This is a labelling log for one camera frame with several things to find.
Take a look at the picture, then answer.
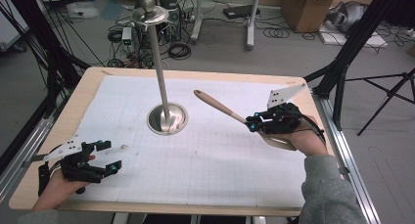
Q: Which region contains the aluminium rail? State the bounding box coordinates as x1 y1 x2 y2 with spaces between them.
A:
0 115 55 202
311 91 383 224

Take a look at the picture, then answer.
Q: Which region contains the wooden slotted spatula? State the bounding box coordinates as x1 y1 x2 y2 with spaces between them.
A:
193 89 298 152

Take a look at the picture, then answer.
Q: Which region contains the white panel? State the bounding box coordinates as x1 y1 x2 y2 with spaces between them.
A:
0 0 30 52

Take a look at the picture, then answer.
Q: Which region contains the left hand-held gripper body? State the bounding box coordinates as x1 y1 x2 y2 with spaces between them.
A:
38 137 107 197

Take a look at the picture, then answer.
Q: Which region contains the black flat device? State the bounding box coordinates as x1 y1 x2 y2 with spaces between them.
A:
222 4 261 21

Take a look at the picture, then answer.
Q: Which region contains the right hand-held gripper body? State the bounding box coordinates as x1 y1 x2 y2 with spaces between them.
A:
260 82 307 136

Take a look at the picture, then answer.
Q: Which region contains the black computer case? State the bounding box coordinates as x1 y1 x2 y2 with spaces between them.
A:
160 0 182 42

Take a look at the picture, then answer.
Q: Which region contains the coiled black cable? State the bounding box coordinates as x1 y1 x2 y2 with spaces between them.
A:
262 27 291 40
167 41 193 61

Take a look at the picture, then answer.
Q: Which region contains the black tripod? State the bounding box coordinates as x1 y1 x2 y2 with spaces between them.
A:
346 67 415 137

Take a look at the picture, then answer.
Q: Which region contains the white flat board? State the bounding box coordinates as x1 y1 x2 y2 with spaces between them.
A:
317 22 390 49

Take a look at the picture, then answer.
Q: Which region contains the person's left hand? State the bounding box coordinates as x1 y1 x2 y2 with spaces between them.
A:
32 155 98 212

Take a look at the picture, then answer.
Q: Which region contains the white grid mat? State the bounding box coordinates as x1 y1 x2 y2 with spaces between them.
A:
62 74 320 208

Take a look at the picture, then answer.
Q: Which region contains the black truss stand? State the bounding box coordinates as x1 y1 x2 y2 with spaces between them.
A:
302 0 405 130
0 0 91 119

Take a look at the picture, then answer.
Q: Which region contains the grey rounded device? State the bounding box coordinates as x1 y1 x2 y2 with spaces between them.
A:
326 1 368 34

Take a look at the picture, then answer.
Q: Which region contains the clear plastic bag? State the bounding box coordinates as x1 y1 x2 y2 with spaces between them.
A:
67 1 101 20

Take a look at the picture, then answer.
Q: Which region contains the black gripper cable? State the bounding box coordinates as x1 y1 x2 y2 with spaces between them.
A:
293 114 327 146

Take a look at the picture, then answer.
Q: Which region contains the white stand leg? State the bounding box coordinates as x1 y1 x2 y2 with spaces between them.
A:
190 0 205 44
246 0 262 52

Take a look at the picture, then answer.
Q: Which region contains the white power adapter box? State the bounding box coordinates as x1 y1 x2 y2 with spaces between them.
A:
121 26 133 46

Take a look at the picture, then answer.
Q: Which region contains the person's right hand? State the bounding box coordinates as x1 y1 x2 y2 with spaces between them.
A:
270 114 329 158

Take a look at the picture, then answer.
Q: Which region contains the metal utensil stand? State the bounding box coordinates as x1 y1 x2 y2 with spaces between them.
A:
130 0 190 136

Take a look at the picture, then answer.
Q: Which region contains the brown cardboard box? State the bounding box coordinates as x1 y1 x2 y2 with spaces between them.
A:
281 0 344 33

